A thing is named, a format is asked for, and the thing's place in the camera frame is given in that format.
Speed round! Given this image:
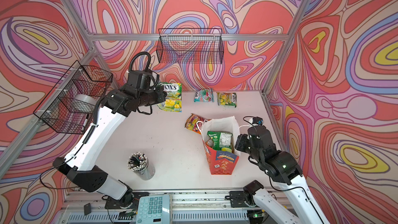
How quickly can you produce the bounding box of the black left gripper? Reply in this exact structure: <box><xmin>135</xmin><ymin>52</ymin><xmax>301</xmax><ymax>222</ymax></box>
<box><xmin>136</xmin><ymin>85</ymin><xmax>169</xmax><ymax>110</ymax></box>

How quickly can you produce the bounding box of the green spring tea snack bag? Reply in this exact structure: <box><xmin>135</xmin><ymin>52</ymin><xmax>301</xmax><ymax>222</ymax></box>
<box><xmin>158</xmin><ymin>82</ymin><xmax>182</xmax><ymax>113</ymax></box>

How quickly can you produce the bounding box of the dark green snack bag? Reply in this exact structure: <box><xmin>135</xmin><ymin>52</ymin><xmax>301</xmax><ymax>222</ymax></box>
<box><xmin>206</xmin><ymin>131</ymin><xmax>233</xmax><ymax>152</ymax></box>

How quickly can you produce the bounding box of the red white paper bag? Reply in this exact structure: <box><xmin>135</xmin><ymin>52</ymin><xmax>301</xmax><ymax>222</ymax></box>
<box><xmin>197</xmin><ymin>116</ymin><xmax>240</xmax><ymax>175</ymax></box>

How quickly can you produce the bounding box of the yellow green lemon snack bag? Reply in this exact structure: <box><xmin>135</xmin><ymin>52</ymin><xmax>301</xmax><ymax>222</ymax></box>
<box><xmin>217</xmin><ymin>92</ymin><xmax>237</xmax><ymax>108</ymax></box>

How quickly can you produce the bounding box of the orange snack bag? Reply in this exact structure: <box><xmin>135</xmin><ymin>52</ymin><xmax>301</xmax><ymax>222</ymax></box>
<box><xmin>184</xmin><ymin>114</ymin><xmax>209</xmax><ymax>134</ymax></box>

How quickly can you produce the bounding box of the teal mint snack bag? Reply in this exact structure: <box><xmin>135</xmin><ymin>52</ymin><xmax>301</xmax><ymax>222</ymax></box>
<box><xmin>194</xmin><ymin>88</ymin><xmax>214</xmax><ymax>102</ymax></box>

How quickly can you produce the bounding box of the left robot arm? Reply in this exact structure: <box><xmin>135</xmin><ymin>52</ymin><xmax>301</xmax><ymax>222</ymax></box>
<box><xmin>52</xmin><ymin>69</ymin><xmax>166</xmax><ymax>207</ymax></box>

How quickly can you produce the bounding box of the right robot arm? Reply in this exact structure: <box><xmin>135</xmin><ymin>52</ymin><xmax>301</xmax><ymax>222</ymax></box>
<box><xmin>235</xmin><ymin>125</ymin><xmax>329</xmax><ymax>224</ymax></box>

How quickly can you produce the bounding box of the white tape roll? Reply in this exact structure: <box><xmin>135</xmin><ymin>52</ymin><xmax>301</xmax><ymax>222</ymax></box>
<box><xmin>71</xmin><ymin>94</ymin><xmax>97</xmax><ymax>114</ymax></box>

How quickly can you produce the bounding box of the black marker in basket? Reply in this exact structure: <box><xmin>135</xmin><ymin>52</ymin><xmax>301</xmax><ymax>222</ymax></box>
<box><xmin>81</xmin><ymin>117</ymin><xmax>88</xmax><ymax>133</ymax></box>

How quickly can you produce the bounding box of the pen cup with pens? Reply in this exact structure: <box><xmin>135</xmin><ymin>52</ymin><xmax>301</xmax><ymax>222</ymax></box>
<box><xmin>127</xmin><ymin>151</ymin><xmax>155</xmax><ymax>180</ymax></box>

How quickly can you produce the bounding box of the teal calculator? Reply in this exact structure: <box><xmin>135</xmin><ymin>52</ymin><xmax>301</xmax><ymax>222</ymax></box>
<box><xmin>136</xmin><ymin>194</ymin><xmax>172</xmax><ymax>224</ymax></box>

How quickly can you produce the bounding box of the back wire basket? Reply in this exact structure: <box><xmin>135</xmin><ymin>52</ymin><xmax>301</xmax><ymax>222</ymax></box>
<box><xmin>156</xmin><ymin>28</ymin><xmax>224</xmax><ymax>64</ymax></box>

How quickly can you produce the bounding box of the wire basket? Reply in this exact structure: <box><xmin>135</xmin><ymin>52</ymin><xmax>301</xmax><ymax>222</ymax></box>
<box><xmin>33</xmin><ymin>61</ymin><xmax>113</xmax><ymax>134</ymax></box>
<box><xmin>156</xmin><ymin>28</ymin><xmax>224</xmax><ymax>64</ymax></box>

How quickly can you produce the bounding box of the left wire basket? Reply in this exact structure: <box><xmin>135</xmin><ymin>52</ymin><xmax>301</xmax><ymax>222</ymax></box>
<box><xmin>33</xmin><ymin>61</ymin><xmax>113</xmax><ymax>134</ymax></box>

